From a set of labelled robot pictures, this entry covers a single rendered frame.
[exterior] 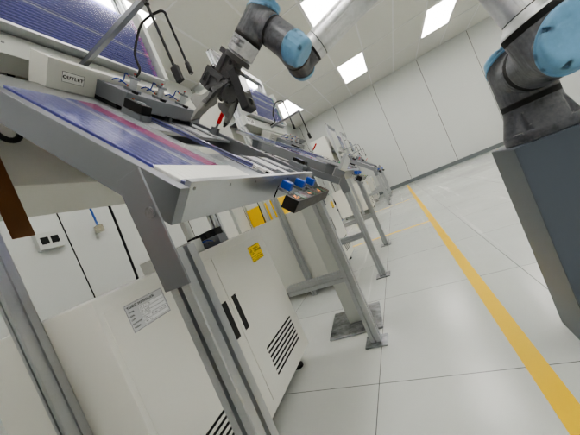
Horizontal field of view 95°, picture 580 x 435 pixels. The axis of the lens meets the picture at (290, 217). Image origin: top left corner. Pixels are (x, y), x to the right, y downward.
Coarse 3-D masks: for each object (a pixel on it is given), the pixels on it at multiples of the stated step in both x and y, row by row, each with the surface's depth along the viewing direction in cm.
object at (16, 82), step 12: (0, 84) 59; (12, 84) 63; (24, 84) 67; (36, 84) 73; (60, 96) 70; (72, 96) 76; (84, 96) 82; (168, 132) 81; (192, 132) 95; (204, 132) 104; (192, 144) 98
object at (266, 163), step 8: (224, 160) 73; (232, 160) 77; (248, 160) 86; (256, 160) 93; (264, 160) 97; (240, 168) 71; (248, 168) 74; (272, 168) 87; (280, 168) 94; (288, 168) 102
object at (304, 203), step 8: (304, 192) 78; (320, 192) 87; (288, 200) 68; (296, 200) 67; (304, 200) 71; (312, 200) 81; (320, 200) 92; (288, 208) 68; (296, 208) 67; (304, 208) 75
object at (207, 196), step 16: (224, 176) 50; (240, 176) 54; (256, 176) 60; (272, 176) 67; (288, 176) 78; (304, 176) 93; (192, 192) 42; (208, 192) 46; (224, 192) 50; (240, 192) 56; (256, 192) 63; (272, 192) 72; (192, 208) 44; (208, 208) 48; (224, 208) 53
